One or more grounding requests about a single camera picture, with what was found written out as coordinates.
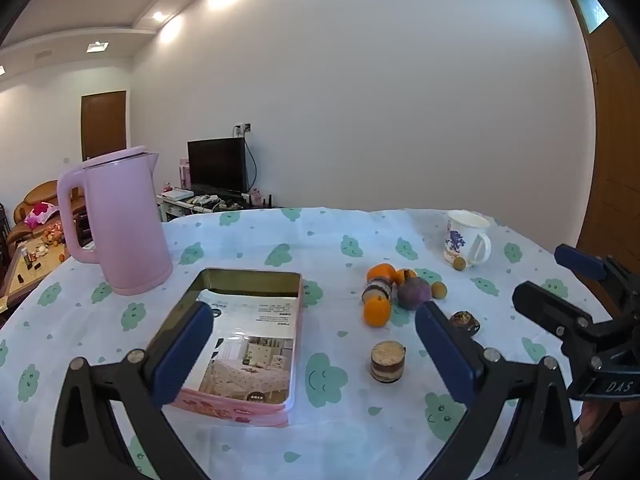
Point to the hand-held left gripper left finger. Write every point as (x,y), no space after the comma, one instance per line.
(182,355)

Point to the dark brown round fruit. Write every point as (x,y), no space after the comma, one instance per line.
(465,321)

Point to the ceiling spotlight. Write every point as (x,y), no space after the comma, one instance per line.
(157,16)

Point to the white set-top box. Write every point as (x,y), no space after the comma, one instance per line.
(179,193)

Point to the printed paper insert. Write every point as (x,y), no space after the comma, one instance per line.
(260,350)

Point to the short sugarcane piece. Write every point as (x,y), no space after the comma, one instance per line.
(387,362)

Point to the white printed mug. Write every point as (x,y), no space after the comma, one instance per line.
(457,240)

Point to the pink cushion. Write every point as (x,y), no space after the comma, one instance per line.
(41,212)

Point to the small orange mandarin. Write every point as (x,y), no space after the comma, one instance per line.
(376,312)

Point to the white tv stand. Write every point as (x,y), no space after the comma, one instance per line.
(172,207)

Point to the brown wooden door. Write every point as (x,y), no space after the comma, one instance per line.
(103,125)

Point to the white tablecloth with green clouds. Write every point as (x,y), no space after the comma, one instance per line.
(300,240)

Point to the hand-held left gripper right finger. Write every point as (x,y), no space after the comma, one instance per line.
(445,355)

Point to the black television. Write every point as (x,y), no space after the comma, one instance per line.
(217,165)

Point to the white wall socket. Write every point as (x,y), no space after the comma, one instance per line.
(242,127)

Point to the long purple sugarcane piece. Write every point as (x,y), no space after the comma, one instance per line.
(378,290)

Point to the wooden door with glass pane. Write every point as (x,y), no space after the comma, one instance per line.
(617,160)

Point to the pink electric kettle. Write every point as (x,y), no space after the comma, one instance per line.
(125,220)

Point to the brown longan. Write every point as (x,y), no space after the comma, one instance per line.
(439,290)
(459,263)

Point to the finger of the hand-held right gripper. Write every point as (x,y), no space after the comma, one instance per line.
(575,257)
(545,305)

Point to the round purple fruit with stem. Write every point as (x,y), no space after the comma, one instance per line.
(414,294)

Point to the wooden coffee table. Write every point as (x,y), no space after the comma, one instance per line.
(30,275)

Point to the large orange mandarin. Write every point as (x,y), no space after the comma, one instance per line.
(380,272)

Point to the pink rectangular tin box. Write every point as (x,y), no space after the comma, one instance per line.
(250,282)

